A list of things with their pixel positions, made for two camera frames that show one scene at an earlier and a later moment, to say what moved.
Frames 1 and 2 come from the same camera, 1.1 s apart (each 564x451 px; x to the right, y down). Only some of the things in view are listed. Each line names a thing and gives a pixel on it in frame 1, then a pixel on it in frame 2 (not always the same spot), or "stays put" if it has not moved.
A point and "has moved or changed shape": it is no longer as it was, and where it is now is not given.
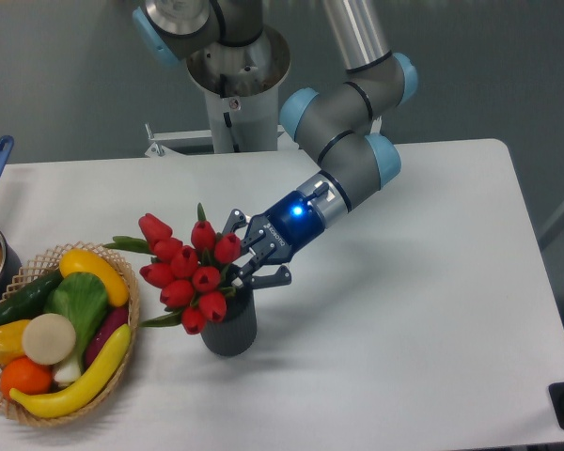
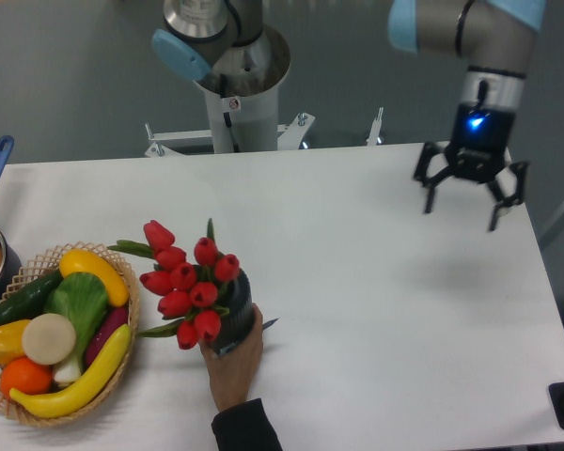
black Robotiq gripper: (290, 225) -> (480, 138)
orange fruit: (26, 375) stays put
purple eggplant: (111, 320) stays put
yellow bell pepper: (4, 342) stays put
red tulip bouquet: (189, 277) has moved or changed shape
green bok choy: (83, 299) stays put
